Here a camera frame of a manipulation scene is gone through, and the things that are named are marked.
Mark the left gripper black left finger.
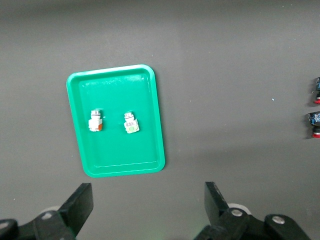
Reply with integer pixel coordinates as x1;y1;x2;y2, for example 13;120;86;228
33;182;95;240

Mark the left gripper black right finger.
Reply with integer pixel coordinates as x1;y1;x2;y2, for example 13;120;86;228
194;181;251;240

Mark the white button with orange side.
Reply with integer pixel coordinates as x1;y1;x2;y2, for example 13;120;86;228
87;108;104;133

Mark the white button with green label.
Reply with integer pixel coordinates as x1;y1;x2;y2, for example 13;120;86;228
123;110;141;135

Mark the green plastic tray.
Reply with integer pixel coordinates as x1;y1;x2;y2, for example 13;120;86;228
65;63;166;179

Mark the dark grey table mat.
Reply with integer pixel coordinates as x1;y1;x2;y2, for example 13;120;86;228
0;0;320;240

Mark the red push button switch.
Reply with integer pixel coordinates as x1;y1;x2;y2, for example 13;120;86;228
312;76;320;105
305;111;320;140

